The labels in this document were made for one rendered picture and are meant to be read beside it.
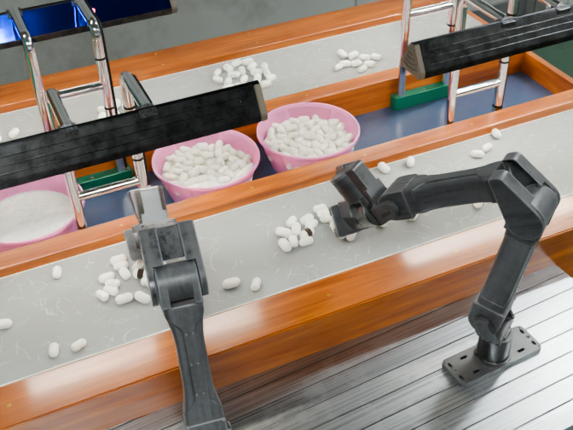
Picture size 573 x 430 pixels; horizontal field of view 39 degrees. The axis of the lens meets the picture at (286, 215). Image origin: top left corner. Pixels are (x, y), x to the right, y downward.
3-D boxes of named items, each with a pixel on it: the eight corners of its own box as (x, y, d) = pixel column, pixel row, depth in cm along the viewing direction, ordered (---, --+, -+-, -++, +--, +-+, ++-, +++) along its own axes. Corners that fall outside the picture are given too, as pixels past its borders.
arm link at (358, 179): (320, 190, 154) (361, 165, 145) (342, 167, 160) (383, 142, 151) (357, 237, 156) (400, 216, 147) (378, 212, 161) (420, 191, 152)
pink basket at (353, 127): (377, 172, 210) (379, 141, 204) (283, 200, 201) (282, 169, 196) (330, 123, 229) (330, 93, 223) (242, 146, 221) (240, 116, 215)
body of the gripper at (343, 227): (327, 206, 165) (339, 204, 158) (370, 194, 168) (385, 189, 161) (335, 238, 165) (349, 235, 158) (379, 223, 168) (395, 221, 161)
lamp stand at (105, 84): (134, 183, 209) (106, 20, 181) (56, 204, 203) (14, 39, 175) (114, 145, 222) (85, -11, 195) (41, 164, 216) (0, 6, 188)
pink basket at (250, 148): (283, 185, 206) (281, 154, 200) (204, 235, 192) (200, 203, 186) (213, 146, 221) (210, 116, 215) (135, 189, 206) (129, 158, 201)
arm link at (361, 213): (343, 206, 159) (356, 203, 152) (363, 188, 160) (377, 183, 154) (364, 233, 160) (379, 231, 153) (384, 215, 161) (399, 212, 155)
